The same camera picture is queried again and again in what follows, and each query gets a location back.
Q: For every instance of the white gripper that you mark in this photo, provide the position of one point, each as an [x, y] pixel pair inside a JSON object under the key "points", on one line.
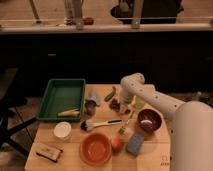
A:
{"points": [[124, 106]]}

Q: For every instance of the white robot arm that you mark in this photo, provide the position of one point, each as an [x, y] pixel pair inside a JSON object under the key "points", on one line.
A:
{"points": [[191, 146]]}

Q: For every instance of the white paper cup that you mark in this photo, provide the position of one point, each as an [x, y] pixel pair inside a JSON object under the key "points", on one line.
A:
{"points": [[62, 130]]}

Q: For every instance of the green plastic spoon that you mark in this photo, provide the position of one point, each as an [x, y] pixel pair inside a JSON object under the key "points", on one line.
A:
{"points": [[138, 105]]}

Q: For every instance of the green pepper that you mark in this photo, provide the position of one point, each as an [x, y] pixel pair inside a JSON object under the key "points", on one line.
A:
{"points": [[110, 95]]}

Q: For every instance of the dark maroon bowl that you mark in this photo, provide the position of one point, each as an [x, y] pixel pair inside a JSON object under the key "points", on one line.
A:
{"points": [[149, 120]]}

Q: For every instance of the metal can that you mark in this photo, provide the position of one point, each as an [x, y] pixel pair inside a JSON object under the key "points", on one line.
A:
{"points": [[90, 107]]}

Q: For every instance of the blue sponge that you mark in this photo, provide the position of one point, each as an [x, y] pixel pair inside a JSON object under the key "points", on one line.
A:
{"points": [[134, 144]]}

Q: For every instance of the small orange fruit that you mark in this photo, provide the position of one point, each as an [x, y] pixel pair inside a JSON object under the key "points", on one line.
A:
{"points": [[117, 144]]}

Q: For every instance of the yellow corn cob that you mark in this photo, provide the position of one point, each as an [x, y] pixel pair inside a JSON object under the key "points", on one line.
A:
{"points": [[71, 112]]}

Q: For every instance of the orange bowl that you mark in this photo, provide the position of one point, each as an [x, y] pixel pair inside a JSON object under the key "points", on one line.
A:
{"points": [[95, 149]]}

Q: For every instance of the green plastic tray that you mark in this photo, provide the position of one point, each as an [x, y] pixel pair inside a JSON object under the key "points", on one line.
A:
{"points": [[62, 95]]}

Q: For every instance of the red object on counter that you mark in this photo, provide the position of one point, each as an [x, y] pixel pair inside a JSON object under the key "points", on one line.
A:
{"points": [[88, 21]]}

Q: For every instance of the wooden block eraser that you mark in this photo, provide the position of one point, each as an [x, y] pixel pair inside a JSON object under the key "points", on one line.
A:
{"points": [[48, 152]]}

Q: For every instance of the black office chair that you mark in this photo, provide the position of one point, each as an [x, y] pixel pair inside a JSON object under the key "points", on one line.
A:
{"points": [[12, 99]]}

